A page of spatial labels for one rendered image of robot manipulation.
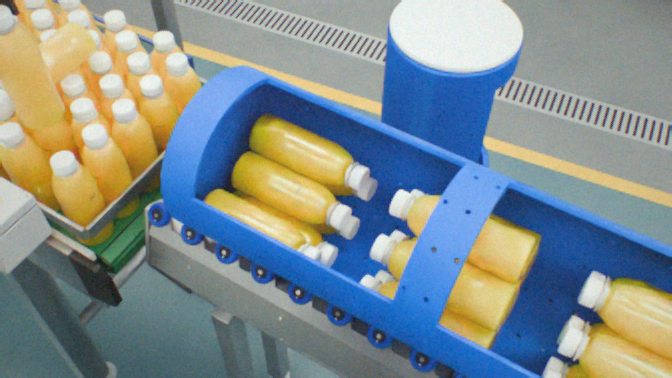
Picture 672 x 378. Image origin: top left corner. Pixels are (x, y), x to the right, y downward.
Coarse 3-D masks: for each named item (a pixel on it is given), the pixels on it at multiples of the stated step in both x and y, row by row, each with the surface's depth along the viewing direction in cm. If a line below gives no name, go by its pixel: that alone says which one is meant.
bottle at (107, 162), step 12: (84, 144) 118; (108, 144) 117; (84, 156) 117; (96, 156) 116; (108, 156) 117; (120, 156) 119; (96, 168) 117; (108, 168) 118; (120, 168) 120; (96, 180) 120; (108, 180) 120; (120, 180) 122; (132, 180) 125; (108, 192) 122; (120, 192) 123; (108, 204) 126; (132, 204) 128; (120, 216) 128
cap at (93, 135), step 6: (90, 126) 116; (96, 126) 116; (102, 126) 116; (84, 132) 115; (90, 132) 115; (96, 132) 115; (102, 132) 115; (84, 138) 114; (90, 138) 114; (96, 138) 114; (102, 138) 115; (90, 144) 115; (96, 144) 115
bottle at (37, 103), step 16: (0, 32) 97; (16, 32) 98; (0, 48) 98; (16, 48) 98; (32, 48) 100; (0, 64) 99; (16, 64) 99; (32, 64) 101; (0, 80) 103; (16, 80) 101; (32, 80) 103; (48, 80) 106; (16, 96) 104; (32, 96) 104; (48, 96) 106; (16, 112) 108; (32, 112) 107; (48, 112) 108; (64, 112) 111; (32, 128) 109
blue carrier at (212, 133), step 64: (192, 128) 100; (320, 128) 119; (384, 128) 101; (192, 192) 102; (384, 192) 118; (448, 192) 90; (512, 192) 103; (256, 256) 102; (448, 256) 87; (576, 256) 106; (640, 256) 99; (384, 320) 94; (512, 320) 109
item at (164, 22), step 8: (152, 0) 155; (160, 0) 154; (168, 0) 156; (152, 8) 157; (160, 8) 156; (168, 8) 157; (160, 16) 158; (168, 16) 158; (176, 16) 160; (160, 24) 160; (168, 24) 159; (176, 24) 162; (176, 32) 163; (176, 40) 164
